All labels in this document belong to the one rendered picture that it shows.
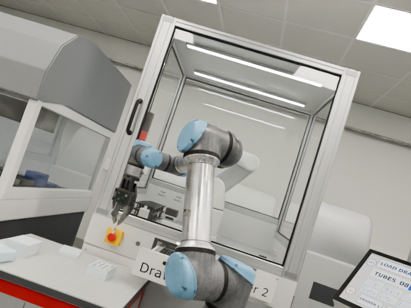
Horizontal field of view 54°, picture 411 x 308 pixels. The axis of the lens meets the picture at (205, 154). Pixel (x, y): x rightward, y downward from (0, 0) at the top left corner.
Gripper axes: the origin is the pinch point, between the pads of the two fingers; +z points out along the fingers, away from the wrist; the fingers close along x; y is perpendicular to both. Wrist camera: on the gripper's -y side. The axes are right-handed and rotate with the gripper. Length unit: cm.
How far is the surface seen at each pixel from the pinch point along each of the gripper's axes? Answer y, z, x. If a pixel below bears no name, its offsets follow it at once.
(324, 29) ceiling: -168, -182, 70
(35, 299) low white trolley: 35.5, 27.2, -8.1
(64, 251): -4.5, 20.4, -19.0
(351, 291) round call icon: -4, -4, 100
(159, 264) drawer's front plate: 9.2, 8.5, 24.1
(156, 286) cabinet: -24.3, 26.5, 21.6
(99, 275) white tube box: 10.3, 20.4, 3.3
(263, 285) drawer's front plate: -24, 9, 69
